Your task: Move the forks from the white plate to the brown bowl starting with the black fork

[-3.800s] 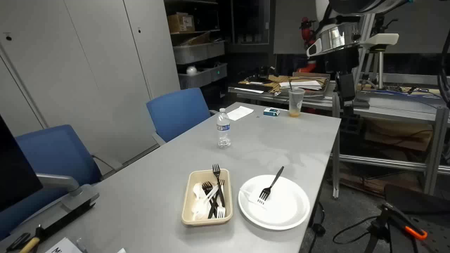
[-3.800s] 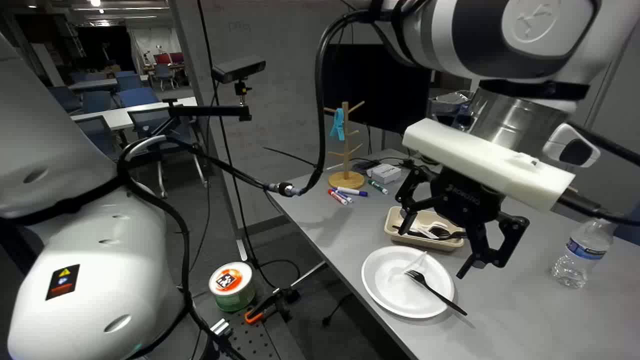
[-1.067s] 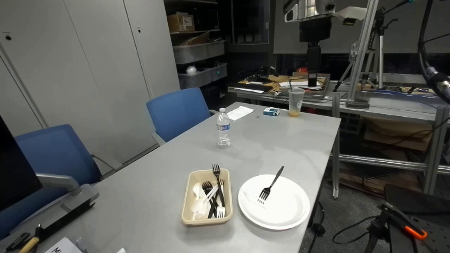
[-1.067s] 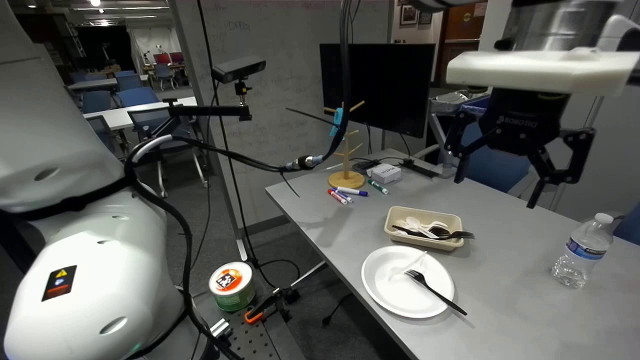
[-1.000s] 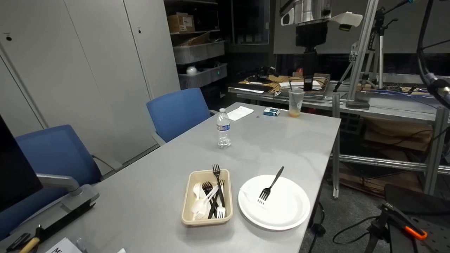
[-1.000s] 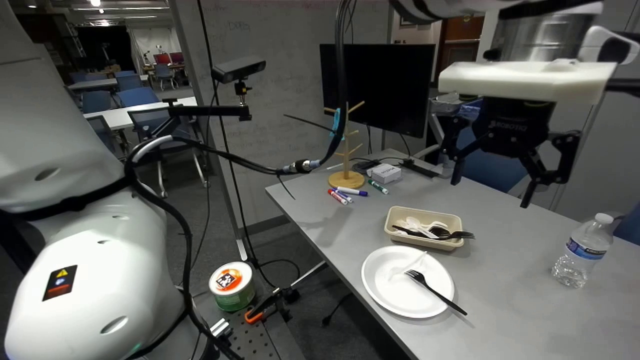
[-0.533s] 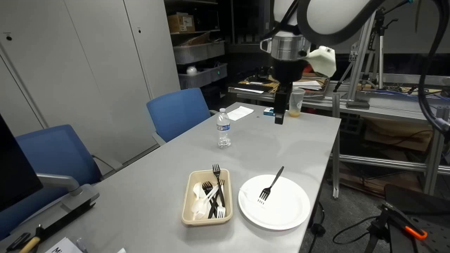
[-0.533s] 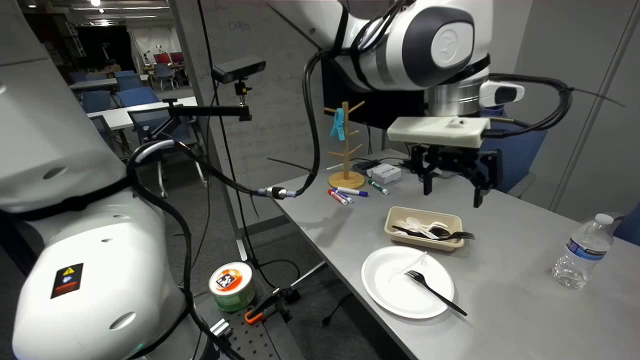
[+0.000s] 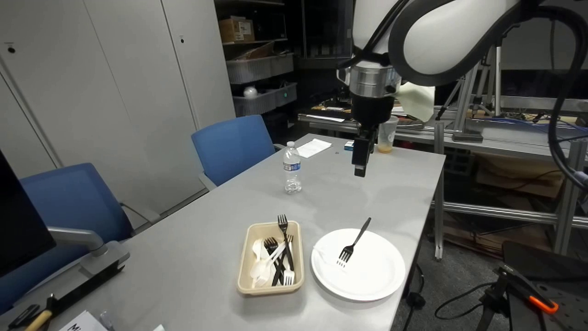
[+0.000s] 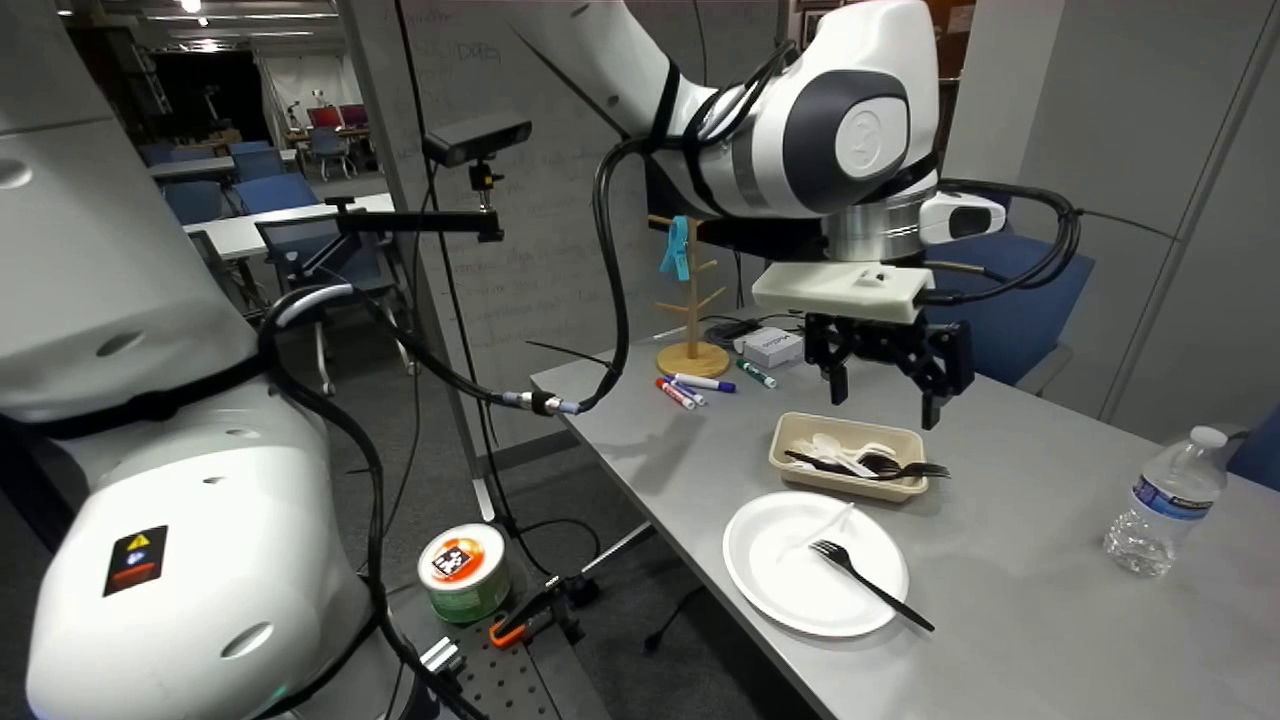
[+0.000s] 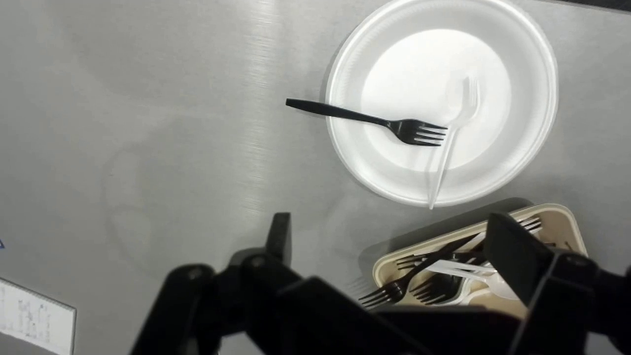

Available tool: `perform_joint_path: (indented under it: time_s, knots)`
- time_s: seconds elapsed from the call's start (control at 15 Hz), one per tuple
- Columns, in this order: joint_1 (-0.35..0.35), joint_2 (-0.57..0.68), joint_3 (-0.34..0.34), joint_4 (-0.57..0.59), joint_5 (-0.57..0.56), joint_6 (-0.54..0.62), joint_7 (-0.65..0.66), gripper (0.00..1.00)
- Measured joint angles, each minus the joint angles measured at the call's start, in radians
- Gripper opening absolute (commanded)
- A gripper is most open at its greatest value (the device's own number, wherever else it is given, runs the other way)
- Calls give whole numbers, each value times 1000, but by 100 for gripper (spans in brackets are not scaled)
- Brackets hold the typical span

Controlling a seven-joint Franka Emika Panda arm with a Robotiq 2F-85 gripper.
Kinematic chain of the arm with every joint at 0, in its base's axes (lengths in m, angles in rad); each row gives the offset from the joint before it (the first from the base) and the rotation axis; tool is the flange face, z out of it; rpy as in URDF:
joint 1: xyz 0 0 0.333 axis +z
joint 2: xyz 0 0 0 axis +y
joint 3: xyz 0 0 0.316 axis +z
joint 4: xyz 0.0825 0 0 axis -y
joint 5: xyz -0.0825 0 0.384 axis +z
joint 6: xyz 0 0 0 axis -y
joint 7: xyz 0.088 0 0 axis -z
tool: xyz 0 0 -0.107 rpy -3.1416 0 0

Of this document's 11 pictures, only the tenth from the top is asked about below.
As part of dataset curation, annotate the row of blue chairs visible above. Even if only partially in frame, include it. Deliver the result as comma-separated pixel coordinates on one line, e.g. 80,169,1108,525
138,138,321,227

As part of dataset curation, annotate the clear water bottle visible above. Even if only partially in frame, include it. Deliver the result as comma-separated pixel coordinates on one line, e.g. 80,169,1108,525
1104,426,1230,578

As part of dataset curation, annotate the row of red chairs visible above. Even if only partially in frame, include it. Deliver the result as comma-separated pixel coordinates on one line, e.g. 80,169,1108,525
305,103,371,131

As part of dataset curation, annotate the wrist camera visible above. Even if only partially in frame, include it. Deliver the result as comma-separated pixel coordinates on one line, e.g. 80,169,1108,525
751,261,937,325

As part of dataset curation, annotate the blue chair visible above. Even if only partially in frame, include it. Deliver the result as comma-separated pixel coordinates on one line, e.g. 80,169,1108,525
1227,404,1280,492

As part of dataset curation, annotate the orange and black clamp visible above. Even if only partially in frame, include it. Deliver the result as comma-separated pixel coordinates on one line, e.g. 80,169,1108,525
488,574,602,650

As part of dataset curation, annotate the heap of white plastic cutlery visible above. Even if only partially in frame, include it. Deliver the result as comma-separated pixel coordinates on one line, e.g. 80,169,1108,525
790,432,898,479

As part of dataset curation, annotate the small white box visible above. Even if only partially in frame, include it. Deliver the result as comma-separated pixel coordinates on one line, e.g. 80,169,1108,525
741,327,807,370

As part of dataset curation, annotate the green tin with white lid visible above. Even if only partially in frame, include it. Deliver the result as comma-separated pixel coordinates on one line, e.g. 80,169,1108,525
417,522,512,624

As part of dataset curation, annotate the black plastic fork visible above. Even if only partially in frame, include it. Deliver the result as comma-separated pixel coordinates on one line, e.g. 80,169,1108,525
783,450,952,482
810,539,937,634

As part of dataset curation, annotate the white paper plate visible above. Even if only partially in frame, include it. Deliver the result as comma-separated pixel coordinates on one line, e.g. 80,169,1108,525
722,490,910,639

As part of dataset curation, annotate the office chair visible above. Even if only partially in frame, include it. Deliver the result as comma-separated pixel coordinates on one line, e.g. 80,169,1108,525
254,204,418,397

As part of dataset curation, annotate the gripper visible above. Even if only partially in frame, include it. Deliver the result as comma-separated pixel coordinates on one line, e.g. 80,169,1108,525
804,313,976,432

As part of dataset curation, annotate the white table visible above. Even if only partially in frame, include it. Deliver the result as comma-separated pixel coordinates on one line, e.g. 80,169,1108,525
183,192,397,263

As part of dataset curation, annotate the coil of black cable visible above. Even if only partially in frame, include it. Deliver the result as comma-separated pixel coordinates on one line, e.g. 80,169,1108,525
700,312,804,349

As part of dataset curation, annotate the camera on mount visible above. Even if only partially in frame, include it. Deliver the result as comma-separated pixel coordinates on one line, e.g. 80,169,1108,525
324,114,534,247

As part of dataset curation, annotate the brown paper bowl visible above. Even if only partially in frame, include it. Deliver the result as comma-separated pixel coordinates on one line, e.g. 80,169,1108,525
768,411,930,503

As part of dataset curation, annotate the blue armchair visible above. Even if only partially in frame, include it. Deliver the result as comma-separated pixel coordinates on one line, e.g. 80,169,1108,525
923,195,1097,389

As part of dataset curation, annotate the white plastic fork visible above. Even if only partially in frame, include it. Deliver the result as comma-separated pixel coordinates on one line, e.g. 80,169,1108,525
779,502,858,562

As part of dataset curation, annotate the wooden mug tree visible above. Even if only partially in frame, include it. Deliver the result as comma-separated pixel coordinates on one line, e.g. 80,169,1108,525
647,212,732,379

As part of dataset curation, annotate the blue clothes peg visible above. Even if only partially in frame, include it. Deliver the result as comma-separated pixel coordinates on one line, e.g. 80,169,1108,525
658,216,693,282

